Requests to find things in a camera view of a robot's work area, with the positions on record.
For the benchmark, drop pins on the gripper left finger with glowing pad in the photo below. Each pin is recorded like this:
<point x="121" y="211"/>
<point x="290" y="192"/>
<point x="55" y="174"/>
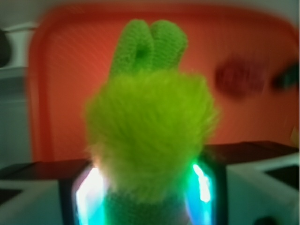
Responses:
<point x="52" y="193"/>

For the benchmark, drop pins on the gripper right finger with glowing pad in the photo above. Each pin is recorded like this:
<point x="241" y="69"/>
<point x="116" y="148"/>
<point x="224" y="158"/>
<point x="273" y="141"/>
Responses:
<point x="246" y="183"/>

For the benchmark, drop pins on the green fuzzy stuffed animal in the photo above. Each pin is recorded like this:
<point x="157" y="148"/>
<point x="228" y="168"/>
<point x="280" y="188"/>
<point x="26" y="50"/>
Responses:
<point x="147" y="126"/>

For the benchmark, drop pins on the crumpled dark red cloth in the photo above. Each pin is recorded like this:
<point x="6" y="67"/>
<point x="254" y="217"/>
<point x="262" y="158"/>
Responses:
<point x="238" y="77"/>

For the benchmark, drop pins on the dark green toy cucumber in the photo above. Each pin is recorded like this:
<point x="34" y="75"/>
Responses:
<point x="288" y="78"/>

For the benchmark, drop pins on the red plastic tray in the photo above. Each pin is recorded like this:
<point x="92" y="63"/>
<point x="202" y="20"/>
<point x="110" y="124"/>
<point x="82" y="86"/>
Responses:
<point x="71" y="51"/>

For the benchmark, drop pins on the black knob at left edge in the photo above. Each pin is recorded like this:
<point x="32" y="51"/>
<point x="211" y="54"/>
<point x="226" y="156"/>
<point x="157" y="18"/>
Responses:
<point x="5" y="48"/>

